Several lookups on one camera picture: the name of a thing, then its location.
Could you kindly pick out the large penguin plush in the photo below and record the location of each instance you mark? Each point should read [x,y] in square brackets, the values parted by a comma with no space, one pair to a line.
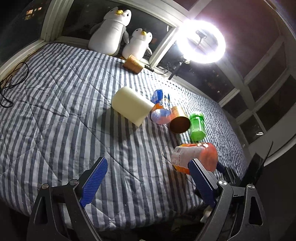
[106,37]

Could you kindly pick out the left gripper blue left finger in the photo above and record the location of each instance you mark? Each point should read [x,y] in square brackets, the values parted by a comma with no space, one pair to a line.
[90,181]

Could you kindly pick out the blue orange soda bottle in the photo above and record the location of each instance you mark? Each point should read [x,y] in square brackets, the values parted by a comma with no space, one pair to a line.
[161,111]

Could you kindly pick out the black tripod stand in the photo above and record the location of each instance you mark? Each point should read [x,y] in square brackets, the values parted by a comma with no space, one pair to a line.
[177,67]

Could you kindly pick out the orange cup far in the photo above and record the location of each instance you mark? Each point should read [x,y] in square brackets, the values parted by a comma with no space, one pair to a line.
[133,65]

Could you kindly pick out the red orange tea bottle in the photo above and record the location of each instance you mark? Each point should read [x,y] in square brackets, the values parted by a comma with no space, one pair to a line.
[206,153]

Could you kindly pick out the white ring light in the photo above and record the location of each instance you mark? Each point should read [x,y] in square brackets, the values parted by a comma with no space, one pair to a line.
[209,51]

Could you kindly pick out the small penguin plush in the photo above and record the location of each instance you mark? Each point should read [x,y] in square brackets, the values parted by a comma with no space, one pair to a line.
[138,44]

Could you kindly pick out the cream white plastic cup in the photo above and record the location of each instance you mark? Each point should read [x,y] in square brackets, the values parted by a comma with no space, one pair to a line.
[132,105]

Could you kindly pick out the black phone holder clamp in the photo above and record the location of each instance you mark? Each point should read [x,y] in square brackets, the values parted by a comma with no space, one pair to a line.
[202,35]

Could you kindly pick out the copper brown cup near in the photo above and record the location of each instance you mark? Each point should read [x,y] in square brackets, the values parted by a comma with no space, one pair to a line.
[179,123]

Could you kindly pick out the black power strip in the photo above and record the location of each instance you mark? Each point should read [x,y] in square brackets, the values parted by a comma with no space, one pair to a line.
[149,68]

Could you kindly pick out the striped blue white quilt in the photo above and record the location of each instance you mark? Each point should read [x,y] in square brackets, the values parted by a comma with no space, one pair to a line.
[62,121]

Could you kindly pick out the green plastic bottle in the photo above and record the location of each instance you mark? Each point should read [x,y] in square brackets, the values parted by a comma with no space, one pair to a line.
[197,128]

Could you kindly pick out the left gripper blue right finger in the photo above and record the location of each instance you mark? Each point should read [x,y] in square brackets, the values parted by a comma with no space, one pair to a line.
[205,181]

